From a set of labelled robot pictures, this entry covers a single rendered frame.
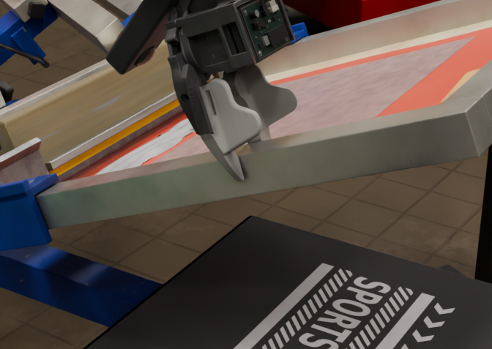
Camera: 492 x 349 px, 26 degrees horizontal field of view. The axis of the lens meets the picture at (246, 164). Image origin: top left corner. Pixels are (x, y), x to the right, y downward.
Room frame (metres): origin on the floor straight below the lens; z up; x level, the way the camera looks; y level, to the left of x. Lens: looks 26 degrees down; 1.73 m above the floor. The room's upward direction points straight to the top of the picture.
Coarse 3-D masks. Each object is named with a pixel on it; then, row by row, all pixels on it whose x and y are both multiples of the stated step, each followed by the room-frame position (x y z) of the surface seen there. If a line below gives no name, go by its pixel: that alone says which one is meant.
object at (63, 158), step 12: (168, 96) 1.32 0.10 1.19; (144, 108) 1.28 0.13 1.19; (156, 108) 1.29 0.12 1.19; (120, 120) 1.25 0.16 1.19; (132, 120) 1.25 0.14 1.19; (108, 132) 1.21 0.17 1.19; (84, 144) 1.17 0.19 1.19; (96, 144) 1.18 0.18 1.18; (60, 156) 1.13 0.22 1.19; (72, 156) 1.14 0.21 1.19; (48, 168) 1.12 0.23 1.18
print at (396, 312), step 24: (312, 288) 1.22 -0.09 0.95; (336, 288) 1.22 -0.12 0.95; (360, 288) 1.22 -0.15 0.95; (384, 288) 1.22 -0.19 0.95; (288, 312) 1.16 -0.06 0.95; (312, 312) 1.16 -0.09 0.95; (336, 312) 1.16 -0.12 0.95; (360, 312) 1.16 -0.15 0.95; (384, 312) 1.16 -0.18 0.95; (408, 312) 1.16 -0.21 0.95; (432, 312) 1.16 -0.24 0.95; (264, 336) 1.11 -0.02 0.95; (288, 336) 1.11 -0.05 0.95; (312, 336) 1.11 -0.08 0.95; (336, 336) 1.11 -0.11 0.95; (360, 336) 1.11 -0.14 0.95; (384, 336) 1.11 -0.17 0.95; (408, 336) 1.11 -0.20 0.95; (432, 336) 1.11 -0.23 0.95
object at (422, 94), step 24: (456, 72) 1.05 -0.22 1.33; (360, 96) 1.09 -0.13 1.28; (384, 96) 1.05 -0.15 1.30; (408, 96) 1.01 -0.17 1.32; (432, 96) 0.98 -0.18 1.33; (288, 120) 1.09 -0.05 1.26; (312, 120) 1.05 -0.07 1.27; (336, 120) 1.01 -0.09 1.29; (360, 120) 0.97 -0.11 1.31; (192, 144) 1.14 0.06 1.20; (96, 168) 1.19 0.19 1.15
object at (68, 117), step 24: (96, 72) 1.28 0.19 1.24; (144, 72) 1.32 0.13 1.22; (168, 72) 1.36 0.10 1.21; (48, 96) 1.20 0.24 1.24; (72, 96) 1.21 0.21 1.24; (96, 96) 1.24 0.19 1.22; (120, 96) 1.27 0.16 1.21; (144, 96) 1.30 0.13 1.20; (0, 120) 1.13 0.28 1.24; (24, 120) 1.13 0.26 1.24; (48, 120) 1.16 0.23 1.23; (72, 120) 1.19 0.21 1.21; (96, 120) 1.22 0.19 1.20; (0, 144) 1.11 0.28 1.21; (48, 144) 1.14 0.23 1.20; (72, 144) 1.17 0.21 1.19
